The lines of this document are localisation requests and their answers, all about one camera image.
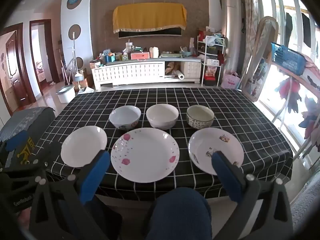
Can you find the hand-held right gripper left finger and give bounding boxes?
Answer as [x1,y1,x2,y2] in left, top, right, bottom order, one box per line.
[29,151,111,240]

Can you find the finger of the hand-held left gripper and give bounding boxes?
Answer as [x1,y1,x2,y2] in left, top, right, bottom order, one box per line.
[0,159,49,180]
[5,130,29,153]

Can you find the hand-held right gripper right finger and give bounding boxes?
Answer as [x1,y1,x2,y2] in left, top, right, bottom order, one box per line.
[212,151,294,240]

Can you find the plain white plate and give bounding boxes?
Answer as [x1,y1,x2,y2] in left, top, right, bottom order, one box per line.
[60,126,108,168]

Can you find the cartoon print plate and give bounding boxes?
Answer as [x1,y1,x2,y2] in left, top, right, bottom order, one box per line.
[188,127,244,176]

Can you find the pink floral plate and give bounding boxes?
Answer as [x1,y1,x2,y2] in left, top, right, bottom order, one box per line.
[110,127,180,183]

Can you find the white bowl with floral print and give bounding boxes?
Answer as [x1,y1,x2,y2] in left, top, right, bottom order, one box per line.
[109,105,142,130]

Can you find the speckled pattern bowl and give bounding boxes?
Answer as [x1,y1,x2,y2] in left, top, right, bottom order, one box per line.
[186,105,215,130]

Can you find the plain white bowl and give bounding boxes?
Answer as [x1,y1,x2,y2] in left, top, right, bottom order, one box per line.
[146,104,179,130]

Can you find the person's left leg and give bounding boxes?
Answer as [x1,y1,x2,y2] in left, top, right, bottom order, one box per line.
[58,197,123,240]

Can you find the person's leg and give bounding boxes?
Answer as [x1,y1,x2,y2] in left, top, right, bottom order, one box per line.
[145,187,213,240]
[58,197,123,240]

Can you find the person's right leg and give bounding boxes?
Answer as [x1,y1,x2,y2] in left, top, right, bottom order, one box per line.
[145,187,213,240]

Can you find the white bucket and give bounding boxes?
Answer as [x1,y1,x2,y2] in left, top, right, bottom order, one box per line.
[55,85,76,104]

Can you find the dark wooden door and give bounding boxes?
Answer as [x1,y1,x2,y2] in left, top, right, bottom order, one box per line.
[0,22,31,111]

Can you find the white dustpan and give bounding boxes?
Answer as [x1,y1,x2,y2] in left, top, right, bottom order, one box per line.
[76,86,95,95]

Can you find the grey textured cushion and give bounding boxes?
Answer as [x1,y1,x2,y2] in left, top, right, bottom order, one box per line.
[289,197,320,240]

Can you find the pink bag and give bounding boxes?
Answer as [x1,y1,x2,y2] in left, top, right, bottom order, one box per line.
[221,72,241,89]

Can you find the black checked tablecloth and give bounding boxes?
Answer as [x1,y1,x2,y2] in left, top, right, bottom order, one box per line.
[32,87,293,202]

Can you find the white mop with pole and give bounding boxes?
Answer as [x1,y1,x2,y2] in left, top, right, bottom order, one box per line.
[71,31,86,82]

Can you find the red hanging gloves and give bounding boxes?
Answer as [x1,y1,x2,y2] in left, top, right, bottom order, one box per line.
[274,77,301,113]

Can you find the white television cabinet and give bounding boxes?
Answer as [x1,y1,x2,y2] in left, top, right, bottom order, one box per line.
[91,56,202,89]

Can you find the clothes drying rack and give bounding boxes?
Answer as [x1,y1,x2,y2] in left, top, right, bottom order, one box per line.
[271,62,320,161]

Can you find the white shelf rack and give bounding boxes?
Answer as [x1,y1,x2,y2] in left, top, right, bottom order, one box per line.
[196,34,225,87]

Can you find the pink box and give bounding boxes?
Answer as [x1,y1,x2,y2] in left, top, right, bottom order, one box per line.
[130,51,150,61]

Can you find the blue plastic basket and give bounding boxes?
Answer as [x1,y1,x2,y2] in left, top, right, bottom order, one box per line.
[271,42,307,76]

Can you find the silver tower air conditioner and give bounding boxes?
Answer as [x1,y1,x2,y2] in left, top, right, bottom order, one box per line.
[221,0,242,72]

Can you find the wooden framed mirror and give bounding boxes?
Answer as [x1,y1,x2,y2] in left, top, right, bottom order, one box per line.
[241,16,279,102]

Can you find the black television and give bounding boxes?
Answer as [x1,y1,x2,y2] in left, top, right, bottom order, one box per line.
[118,27,182,39]

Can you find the patterned curtain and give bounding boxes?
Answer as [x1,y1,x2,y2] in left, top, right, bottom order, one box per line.
[241,0,259,64]

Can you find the yellow cloth covered TV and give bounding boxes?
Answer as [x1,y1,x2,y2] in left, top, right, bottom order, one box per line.
[112,2,187,34]

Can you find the dark wooden door frame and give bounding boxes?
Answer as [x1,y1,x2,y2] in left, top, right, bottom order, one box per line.
[29,19,61,98]

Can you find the round blue wall clock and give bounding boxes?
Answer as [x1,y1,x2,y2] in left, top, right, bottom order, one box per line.
[66,0,83,10]

